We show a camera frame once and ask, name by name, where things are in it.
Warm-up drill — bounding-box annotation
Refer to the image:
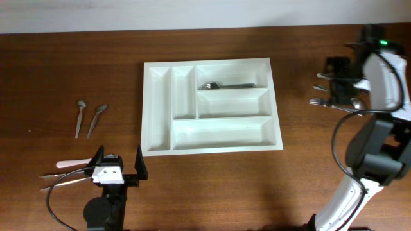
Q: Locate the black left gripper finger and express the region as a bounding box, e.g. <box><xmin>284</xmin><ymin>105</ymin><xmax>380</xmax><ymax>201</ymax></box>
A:
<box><xmin>134</xmin><ymin>145</ymin><xmax>148</xmax><ymax>180</ymax></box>
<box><xmin>84</xmin><ymin>145</ymin><xmax>104</xmax><ymax>175</ymax></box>

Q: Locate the steel fork dark handle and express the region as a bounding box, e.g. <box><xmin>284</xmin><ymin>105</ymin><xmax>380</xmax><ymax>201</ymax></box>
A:
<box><xmin>200</xmin><ymin>82</ymin><xmax>256</xmax><ymax>90</ymax></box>

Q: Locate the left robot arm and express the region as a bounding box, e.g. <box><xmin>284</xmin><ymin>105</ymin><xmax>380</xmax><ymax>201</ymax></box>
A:
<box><xmin>83</xmin><ymin>146</ymin><xmax>148</xmax><ymax>231</ymax></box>

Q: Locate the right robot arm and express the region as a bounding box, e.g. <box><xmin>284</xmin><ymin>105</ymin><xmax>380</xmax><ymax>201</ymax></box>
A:
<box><xmin>303</xmin><ymin>24</ymin><xmax>410</xmax><ymax>231</ymax></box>

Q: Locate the white plastic knife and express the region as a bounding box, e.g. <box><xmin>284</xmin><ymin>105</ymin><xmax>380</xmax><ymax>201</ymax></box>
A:
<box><xmin>56</xmin><ymin>158</ymin><xmax>91</xmax><ymax>169</ymax></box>

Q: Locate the small steel teaspoon right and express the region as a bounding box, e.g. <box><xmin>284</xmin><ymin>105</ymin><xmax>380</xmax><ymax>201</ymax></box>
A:
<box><xmin>87</xmin><ymin>104</ymin><xmax>108</xmax><ymax>139</ymax></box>

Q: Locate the small steel teaspoon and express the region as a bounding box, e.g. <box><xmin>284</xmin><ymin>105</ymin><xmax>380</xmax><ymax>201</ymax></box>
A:
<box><xmin>74</xmin><ymin>100</ymin><xmax>87</xmax><ymax>139</ymax></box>
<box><xmin>87</xmin><ymin>104</ymin><xmax>108</xmax><ymax>139</ymax></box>

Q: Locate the small steel teaspoon left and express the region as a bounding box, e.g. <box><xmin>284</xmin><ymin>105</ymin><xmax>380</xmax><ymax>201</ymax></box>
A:
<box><xmin>74</xmin><ymin>100</ymin><xmax>87</xmax><ymax>139</ymax></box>

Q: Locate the white plastic cutlery tray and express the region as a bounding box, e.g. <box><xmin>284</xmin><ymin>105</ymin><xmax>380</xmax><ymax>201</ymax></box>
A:
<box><xmin>141</xmin><ymin>58</ymin><xmax>283</xmax><ymax>157</ymax></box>

